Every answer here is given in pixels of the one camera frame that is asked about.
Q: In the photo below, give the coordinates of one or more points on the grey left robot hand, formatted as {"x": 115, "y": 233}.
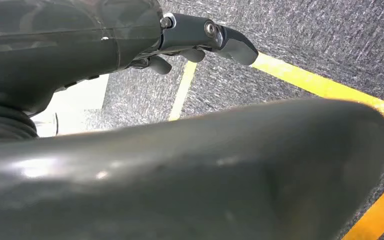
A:
{"x": 62, "y": 49}

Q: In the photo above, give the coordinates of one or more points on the white panel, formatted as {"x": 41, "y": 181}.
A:
{"x": 76, "y": 106}

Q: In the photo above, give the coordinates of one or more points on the ribbed grey left arm sleeve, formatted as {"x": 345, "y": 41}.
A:
{"x": 3, "y": 126}

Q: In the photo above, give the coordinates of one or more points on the pale yellow floor tape strip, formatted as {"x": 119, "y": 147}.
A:
{"x": 182, "y": 91}

